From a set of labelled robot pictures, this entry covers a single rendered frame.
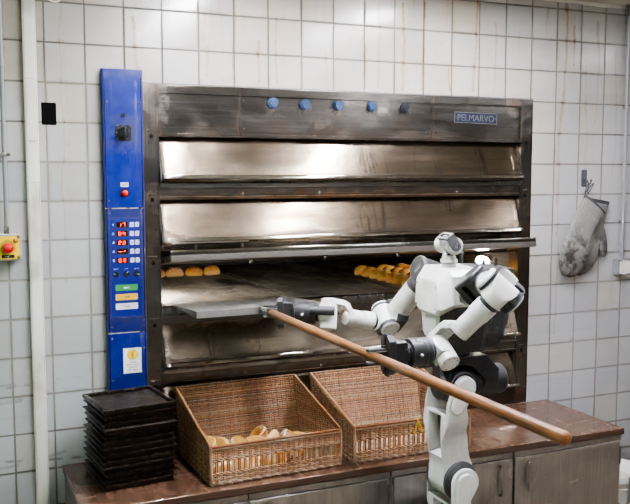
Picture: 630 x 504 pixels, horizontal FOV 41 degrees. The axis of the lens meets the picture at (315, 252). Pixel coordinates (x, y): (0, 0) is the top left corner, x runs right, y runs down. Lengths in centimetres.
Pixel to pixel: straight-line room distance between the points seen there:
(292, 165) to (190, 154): 45
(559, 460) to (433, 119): 165
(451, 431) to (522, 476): 82
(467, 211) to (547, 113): 66
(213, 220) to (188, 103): 50
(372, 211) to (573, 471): 147
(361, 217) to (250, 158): 59
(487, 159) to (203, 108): 143
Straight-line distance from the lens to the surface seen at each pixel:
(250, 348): 372
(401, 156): 398
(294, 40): 378
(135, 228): 350
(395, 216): 396
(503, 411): 202
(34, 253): 347
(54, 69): 350
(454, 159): 412
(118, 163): 348
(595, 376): 478
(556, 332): 456
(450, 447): 318
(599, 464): 417
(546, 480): 399
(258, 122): 369
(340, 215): 383
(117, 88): 350
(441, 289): 298
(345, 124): 385
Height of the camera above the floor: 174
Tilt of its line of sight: 5 degrees down
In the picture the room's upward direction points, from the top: straight up
